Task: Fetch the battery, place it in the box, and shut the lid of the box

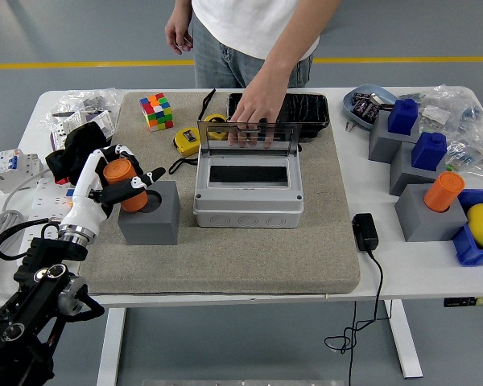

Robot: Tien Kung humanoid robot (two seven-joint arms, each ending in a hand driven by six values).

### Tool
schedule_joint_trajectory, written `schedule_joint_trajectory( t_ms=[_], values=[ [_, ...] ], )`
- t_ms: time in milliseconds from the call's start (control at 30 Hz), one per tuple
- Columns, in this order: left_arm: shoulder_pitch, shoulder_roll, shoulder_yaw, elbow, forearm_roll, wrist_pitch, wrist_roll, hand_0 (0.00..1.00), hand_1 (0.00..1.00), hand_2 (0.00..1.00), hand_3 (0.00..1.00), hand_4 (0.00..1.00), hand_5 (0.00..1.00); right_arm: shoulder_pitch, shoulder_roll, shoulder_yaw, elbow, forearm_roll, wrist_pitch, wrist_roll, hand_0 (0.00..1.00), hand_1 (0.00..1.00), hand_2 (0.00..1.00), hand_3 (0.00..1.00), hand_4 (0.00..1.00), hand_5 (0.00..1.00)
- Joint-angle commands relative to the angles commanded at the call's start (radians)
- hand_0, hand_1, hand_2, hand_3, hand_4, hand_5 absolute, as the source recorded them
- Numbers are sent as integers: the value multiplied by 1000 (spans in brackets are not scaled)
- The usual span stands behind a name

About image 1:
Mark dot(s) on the colourful puzzle cube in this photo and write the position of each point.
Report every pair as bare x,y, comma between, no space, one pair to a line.
157,112
70,192

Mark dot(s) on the white circuit breaker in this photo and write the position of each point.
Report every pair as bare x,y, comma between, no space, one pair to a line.
14,165

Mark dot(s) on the person's left forearm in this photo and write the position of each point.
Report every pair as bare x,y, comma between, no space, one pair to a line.
298,40

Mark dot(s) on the grey plastic junction box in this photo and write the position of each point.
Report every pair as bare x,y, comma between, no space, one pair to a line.
247,209

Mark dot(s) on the person's left hand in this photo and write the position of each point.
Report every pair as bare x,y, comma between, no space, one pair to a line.
261,100

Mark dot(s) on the black table control panel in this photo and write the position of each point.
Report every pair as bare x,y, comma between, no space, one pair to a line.
456,302

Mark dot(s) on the black cloth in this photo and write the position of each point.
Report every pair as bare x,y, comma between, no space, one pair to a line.
76,149

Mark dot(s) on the blue plastic block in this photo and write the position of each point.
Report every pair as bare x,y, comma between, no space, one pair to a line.
428,150
402,116

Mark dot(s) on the yellow tape measure 5m print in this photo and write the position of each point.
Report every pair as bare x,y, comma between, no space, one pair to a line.
215,118

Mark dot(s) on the orange cylinder battery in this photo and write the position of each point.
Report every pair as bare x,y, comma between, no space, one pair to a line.
118,171
442,193

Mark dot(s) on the grey-brown fabric mat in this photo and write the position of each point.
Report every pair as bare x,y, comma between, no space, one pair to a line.
225,261

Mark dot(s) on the clear plastic bag of parts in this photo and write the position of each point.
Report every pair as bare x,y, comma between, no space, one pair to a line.
80,98
447,106
473,150

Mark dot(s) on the blue-grey dish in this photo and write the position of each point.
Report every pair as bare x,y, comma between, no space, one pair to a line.
380,91

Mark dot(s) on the dark small packet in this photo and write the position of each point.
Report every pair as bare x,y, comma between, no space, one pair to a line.
366,109
361,97

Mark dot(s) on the smoked transparent box lid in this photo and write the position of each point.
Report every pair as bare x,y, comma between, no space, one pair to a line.
286,138

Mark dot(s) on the grey block with round hole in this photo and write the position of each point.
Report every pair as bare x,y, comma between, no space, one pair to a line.
426,225
153,229

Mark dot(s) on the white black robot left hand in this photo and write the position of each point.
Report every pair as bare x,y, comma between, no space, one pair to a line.
82,201

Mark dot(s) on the yellow tape measure black label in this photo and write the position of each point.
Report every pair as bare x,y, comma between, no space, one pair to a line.
187,141

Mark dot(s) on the blue plastic bin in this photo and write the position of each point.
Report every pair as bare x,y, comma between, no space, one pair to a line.
469,253

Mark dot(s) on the person's right hand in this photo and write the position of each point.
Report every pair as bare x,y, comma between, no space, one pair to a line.
179,36

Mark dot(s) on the white purple package box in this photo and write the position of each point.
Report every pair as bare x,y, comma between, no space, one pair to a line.
64,124

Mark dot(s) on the white table leg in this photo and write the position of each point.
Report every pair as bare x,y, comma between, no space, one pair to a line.
404,342
110,346

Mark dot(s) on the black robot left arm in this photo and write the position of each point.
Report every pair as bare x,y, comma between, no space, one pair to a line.
24,321

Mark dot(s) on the grey block holder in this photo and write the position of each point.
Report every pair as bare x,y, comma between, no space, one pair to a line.
380,140
404,177

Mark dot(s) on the black plastic tray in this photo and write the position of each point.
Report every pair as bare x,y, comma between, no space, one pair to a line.
306,108

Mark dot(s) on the small metal clip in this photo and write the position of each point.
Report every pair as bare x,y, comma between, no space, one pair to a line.
349,126

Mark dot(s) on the person's right forearm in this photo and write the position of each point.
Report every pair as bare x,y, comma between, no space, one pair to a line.
183,8

